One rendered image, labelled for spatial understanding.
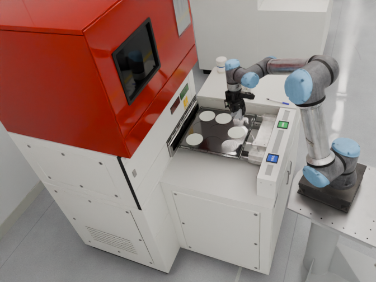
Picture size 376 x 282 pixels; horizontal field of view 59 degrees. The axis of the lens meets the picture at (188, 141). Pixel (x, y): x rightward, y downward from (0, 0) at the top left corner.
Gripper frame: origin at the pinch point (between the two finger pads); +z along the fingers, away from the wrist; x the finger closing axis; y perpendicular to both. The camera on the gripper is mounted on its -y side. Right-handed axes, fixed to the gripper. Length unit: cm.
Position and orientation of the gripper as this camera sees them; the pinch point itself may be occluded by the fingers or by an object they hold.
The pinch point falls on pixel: (240, 117)
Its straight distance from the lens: 189.3
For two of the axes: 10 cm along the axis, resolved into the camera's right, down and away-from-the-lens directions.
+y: -8.4, 4.5, -3.2
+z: 1.8, 7.6, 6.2
